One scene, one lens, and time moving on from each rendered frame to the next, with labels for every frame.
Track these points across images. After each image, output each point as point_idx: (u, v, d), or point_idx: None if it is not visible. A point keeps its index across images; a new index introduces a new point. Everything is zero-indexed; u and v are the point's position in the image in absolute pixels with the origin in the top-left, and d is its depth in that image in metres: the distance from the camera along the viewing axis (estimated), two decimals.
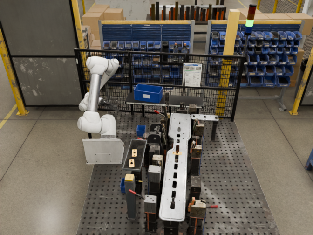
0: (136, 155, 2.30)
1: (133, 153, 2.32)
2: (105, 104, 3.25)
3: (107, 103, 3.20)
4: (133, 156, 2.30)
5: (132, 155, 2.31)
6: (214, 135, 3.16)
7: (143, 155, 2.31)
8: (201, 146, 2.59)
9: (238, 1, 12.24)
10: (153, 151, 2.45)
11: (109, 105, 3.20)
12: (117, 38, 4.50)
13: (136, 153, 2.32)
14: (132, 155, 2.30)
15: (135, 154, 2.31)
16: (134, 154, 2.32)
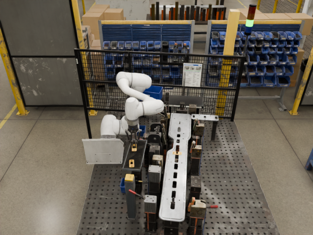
0: (136, 150, 2.27)
1: (133, 148, 2.29)
2: (135, 130, 2.19)
3: (138, 135, 2.22)
4: (132, 150, 2.26)
5: (132, 149, 2.28)
6: (214, 135, 3.16)
7: (143, 155, 2.31)
8: (201, 146, 2.59)
9: (238, 1, 12.24)
10: (153, 151, 2.45)
11: (135, 139, 2.24)
12: (117, 38, 4.50)
13: (136, 148, 2.29)
14: (132, 150, 2.27)
15: (135, 149, 2.28)
16: (134, 148, 2.29)
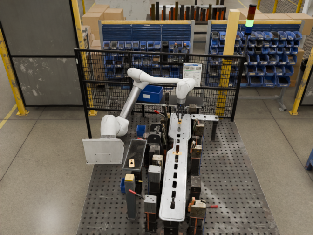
0: (180, 123, 2.91)
1: (179, 121, 2.93)
2: (182, 107, 2.83)
3: (184, 112, 2.85)
4: (178, 123, 2.91)
5: (178, 122, 2.92)
6: (214, 135, 3.16)
7: (143, 155, 2.31)
8: (201, 146, 2.59)
9: (238, 1, 12.24)
10: (153, 151, 2.45)
11: (181, 114, 2.87)
12: (117, 38, 4.50)
13: (180, 122, 2.93)
14: (178, 123, 2.91)
15: (180, 122, 2.92)
16: (180, 122, 2.93)
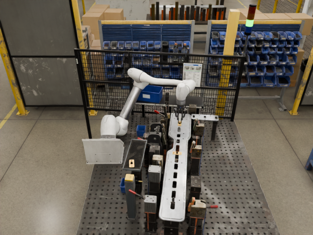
0: (180, 125, 2.92)
1: (179, 123, 2.95)
2: (182, 109, 2.84)
3: (184, 114, 2.87)
4: (178, 125, 2.92)
5: (178, 124, 2.93)
6: (214, 135, 3.16)
7: (143, 155, 2.31)
8: (201, 146, 2.59)
9: (238, 1, 12.24)
10: (153, 151, 2.45)
11: (181, 116, 2.89)
12: (117, 38, 4.50)
13: (180, 124, 2.94)
14: (178, 125, 2.92)
15: (180, 124, 2.93)
16: (180, 124, 2.94)
